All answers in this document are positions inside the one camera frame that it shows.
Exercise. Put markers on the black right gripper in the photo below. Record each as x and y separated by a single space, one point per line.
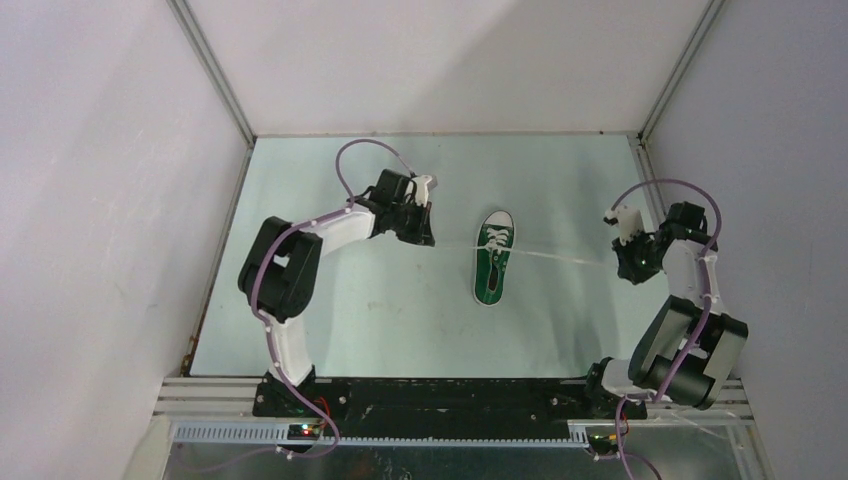
625 268

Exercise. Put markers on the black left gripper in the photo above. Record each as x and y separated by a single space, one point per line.
421 234

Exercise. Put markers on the green canvas sneaker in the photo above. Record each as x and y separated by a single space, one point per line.
488 283

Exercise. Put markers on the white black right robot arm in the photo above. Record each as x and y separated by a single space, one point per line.
690 347

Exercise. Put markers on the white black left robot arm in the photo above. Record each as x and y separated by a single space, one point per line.
279 274

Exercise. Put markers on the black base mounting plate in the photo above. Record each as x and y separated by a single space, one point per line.
522 422

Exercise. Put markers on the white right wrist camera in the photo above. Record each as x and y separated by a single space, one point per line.
628 221

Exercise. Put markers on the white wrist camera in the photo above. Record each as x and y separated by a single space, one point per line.
420 188
628 221

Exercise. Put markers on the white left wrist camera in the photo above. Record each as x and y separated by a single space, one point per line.
420 188

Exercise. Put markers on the aluminium frame rail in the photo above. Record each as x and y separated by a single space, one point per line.
240 397

